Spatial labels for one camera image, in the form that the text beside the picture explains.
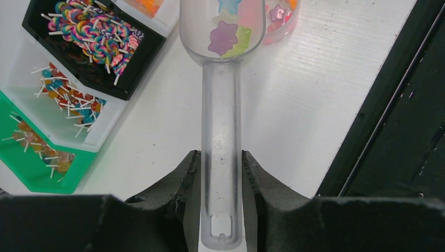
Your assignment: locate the white star candy bin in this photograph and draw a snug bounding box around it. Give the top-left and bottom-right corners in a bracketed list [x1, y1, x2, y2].
[113, 0, 180, 37]

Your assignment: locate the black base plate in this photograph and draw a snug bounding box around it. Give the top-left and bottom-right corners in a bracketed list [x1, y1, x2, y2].
[316, 1, 444, 200]

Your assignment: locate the translucent plastic scoop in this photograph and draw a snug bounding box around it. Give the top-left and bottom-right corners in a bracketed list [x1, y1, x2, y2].
[179, 1, 266, 251]

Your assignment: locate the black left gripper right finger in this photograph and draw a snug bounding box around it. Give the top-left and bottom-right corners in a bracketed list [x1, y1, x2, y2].
[242, 151, 444, 251]

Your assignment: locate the white lollipop bin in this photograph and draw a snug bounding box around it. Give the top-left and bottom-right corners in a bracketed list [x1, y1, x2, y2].
[1, 30, 128, 152]

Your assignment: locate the green candy bin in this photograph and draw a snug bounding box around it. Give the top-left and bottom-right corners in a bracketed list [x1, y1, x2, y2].
[1, 93, 97, 194]

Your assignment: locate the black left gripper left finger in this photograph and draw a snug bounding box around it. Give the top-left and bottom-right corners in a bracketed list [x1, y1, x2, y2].
[1, 150, 200, 251]

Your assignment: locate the clear plastic jar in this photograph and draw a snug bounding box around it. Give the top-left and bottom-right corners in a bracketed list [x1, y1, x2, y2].
[263, 0, 302, 45]

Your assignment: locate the black swirl lollipop bin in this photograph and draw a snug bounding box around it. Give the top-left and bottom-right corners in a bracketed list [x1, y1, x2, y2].
[22, 1, 166, 100]

